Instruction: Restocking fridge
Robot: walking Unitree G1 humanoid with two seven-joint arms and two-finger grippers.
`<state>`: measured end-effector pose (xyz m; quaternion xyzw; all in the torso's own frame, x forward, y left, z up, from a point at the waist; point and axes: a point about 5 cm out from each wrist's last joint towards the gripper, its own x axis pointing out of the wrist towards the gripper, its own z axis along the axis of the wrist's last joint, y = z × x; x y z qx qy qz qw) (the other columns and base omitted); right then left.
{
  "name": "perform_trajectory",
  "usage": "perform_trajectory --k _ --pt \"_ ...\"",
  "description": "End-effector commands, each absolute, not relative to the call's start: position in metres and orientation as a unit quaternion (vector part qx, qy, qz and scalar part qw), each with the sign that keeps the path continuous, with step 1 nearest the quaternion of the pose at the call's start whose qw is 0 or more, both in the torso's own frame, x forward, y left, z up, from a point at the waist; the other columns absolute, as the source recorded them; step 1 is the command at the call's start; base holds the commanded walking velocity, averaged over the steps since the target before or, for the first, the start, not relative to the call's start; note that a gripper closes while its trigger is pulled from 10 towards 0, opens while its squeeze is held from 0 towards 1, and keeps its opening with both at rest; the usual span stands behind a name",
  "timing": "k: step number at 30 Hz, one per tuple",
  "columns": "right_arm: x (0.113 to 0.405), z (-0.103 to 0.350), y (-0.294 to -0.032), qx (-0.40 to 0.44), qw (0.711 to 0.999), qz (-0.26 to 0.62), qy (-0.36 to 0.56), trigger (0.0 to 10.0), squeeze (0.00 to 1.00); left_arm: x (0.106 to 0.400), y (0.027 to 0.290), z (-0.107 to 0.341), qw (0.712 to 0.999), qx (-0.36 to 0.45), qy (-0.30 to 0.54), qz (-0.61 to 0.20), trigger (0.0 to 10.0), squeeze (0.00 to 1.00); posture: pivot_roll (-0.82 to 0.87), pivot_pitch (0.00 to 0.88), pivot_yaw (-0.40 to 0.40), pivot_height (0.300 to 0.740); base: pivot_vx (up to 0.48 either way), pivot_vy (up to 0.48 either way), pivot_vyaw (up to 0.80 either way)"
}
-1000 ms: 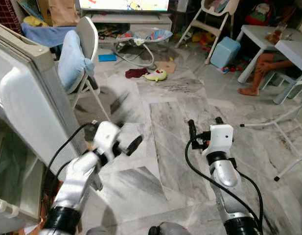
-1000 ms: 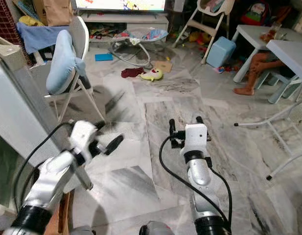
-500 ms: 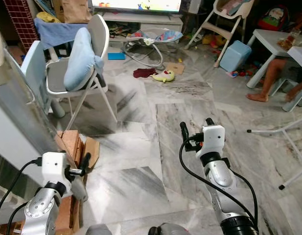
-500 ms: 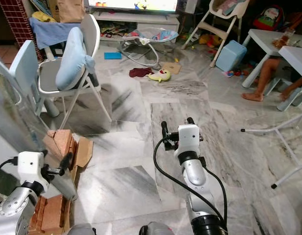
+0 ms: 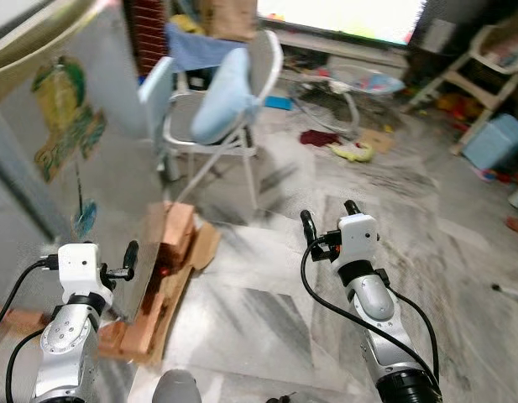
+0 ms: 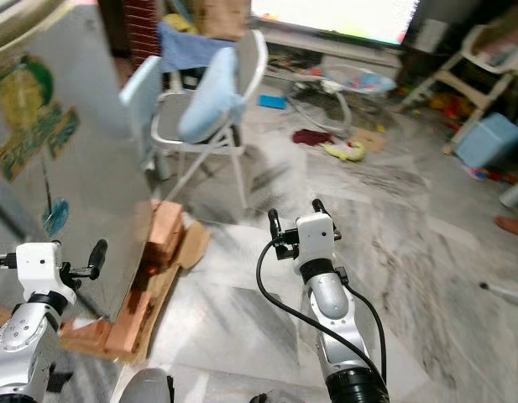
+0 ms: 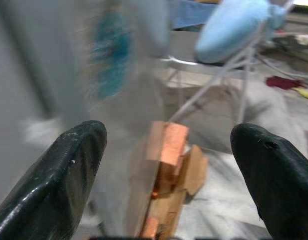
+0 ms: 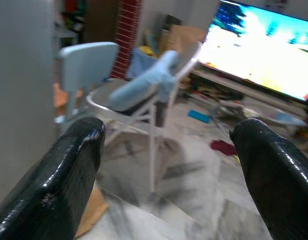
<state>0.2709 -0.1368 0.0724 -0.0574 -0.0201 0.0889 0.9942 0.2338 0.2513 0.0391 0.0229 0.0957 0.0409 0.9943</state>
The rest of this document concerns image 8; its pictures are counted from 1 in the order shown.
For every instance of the white metal folding chair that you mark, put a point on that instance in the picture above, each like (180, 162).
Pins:
(152, 140)

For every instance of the blue fabric bag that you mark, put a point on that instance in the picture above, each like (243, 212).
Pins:
(141, 62)

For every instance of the brown cardboard sheet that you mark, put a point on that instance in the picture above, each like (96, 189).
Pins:
(93, 212)

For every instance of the light blue cloth bundle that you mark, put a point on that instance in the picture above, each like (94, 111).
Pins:
(141, 86)

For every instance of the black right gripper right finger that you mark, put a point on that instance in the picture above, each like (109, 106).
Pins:
(276, 175)

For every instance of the flat blue box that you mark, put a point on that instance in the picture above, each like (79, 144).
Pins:
(199, 116)

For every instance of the red brick pattern pillar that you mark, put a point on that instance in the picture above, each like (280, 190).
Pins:
(125, 37)

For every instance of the brown cardboard box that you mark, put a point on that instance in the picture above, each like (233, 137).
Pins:
(181, 37)

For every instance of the flat screen television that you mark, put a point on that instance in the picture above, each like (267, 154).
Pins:
(256, 47)

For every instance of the low white tv stand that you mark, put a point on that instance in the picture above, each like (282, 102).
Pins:
(231, 85)

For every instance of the light blue plastic chair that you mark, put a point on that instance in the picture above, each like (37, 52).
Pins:
(86, 62)

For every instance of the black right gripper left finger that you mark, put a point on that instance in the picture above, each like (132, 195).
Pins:
(56, 180)

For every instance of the dark red cloth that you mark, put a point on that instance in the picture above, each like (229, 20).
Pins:
(222, 147)

